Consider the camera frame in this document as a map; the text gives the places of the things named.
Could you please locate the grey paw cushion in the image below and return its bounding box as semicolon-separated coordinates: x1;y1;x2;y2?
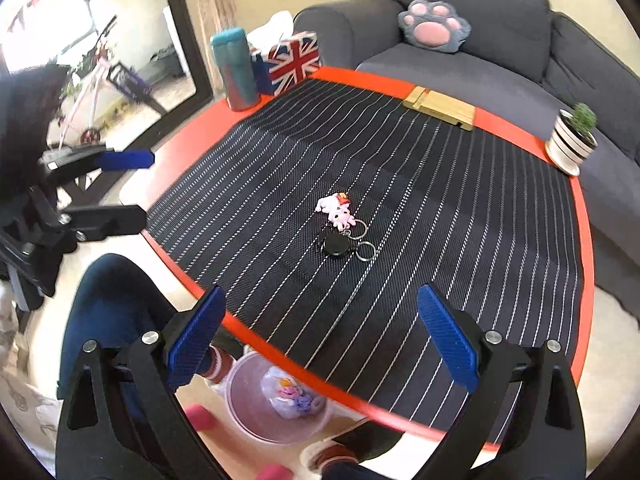
398;0;472;55

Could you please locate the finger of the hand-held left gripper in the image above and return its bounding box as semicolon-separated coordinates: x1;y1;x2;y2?
41;145;157;184
58;203;149;242

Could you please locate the black reel keychain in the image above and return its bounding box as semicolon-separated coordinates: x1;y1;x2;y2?
319;229;377;263

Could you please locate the white bag in bin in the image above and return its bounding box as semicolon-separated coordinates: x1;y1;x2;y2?
259;365;324;419

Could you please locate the teal bottle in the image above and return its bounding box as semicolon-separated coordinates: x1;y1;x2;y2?
209;27;259;112

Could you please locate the person's white printed clothing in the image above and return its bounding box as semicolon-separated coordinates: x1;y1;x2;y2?
0;285;63;466

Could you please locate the pink figure keychain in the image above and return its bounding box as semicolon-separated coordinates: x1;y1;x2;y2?
315;190;370;240

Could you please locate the bicycle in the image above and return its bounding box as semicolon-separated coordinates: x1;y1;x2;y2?
47;14;122;149

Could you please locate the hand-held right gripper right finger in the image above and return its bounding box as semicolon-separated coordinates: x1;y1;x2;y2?
416;282;588;480

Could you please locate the beige rug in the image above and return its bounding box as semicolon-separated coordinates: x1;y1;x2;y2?
574;289;640;413

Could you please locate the person's left leg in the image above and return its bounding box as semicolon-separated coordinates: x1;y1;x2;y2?
57;253;212;402

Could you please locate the person's right foot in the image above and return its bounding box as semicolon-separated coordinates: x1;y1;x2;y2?
299;422;402;480

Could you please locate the black door frame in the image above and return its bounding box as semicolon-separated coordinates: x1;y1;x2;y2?
157;0;217;117

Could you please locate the black striped table mat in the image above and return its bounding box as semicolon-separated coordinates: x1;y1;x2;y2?
142;78;585;446

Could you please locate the person's foot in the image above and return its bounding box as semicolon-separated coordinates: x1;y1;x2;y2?
299;422;402;480
202;344;242;387

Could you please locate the pink translucent bin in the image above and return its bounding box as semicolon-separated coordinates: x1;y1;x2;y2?
223;350;334;445

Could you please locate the wooden phone stand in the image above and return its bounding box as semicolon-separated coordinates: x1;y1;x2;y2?
402;85;476;132

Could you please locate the potted cactus striped pot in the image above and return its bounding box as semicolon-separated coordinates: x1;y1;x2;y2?
544;102;600;177

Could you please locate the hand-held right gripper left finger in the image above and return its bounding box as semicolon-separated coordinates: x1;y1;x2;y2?
55;284;229;480

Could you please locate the flag print tissue box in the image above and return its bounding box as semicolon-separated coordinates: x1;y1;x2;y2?
246;9;322;97

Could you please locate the person's left foot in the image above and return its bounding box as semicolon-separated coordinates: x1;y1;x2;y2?
202;344;242;387

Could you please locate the grey sofa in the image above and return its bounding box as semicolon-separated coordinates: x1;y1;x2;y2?
293;0;640;307

